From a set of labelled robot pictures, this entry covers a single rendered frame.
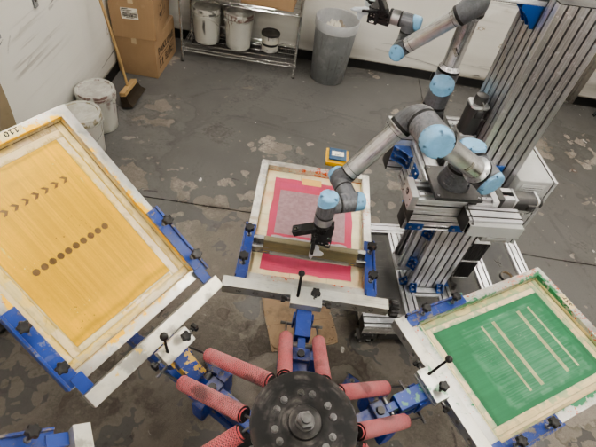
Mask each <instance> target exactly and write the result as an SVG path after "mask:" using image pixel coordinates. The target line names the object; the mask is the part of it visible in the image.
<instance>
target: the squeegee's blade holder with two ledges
mask: <svg viewBox="0 0 596 447"><path fill-rule="evenodd" d="M269 255H278V256H284V257H290V258H296V259H303V260H308V261H314V262H320V263H331V264H337V265H343V266H348V265H349V263H345V262H339V261H333V260H326V259H321V258H315V257H312V258H311V259H310V258H309V257H308V256H303V255H292V254H286V253H280V252H274V251H270V253H269Z"/></svg>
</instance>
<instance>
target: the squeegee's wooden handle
mask: <svg viewBox="0 0 596 447"><path fill-rule="evenodd" d="M310 245H311V244H310V242H305V241H300V240H293V239H282V238H277V237H271V236H264V241H263V251H265V252H270V251H274V252H280V253H286V254H292V255H303V256H309V252H310ZM318 246H319V250H320V251H321V252H323V255H322V256H312V257H315V258H321V259H326V260H333V261H339V262H345V263H349V264H353V265H355V263H356V260H357V257H358V250H357V249H352V248H345V247H335V246H330V248H325V247H323V246H320V245H318Z"/></svg>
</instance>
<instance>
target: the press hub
mask: <svg viewBox="0 0 596 447"><path fill-rule="evenodd" d="M249 432H250V434H249V433H248V432H247V431H246V435H247V438H246V441H245V442H244V443H242V444H240V445H239V446H237V447H356V446H357V437H358V424H357V416H356V413H355V410H354V407H353V405H352V403H351V402H350V400H349V398H348V396H347V395H346V394H345V392H344V391H343V390H342V389H341V388H340V387H339V386H338V385H337V384H336V383H335V382H333V381H332V380H330V379H328V378H326V376H323V375H321V374H319V373H316V372H309V371H293V372H286V373H284V374H281V375H279V376H278V377H276V378H274V379H273V380H271V381H270V382H268V383H267V384H266V385H265V386H264V387H263V389H262V390H261V391H260V393H259V394H258V396H257V397H256V399H255V401H254V404H253V406H252V409H251V413H250V420H249Z"/></svg>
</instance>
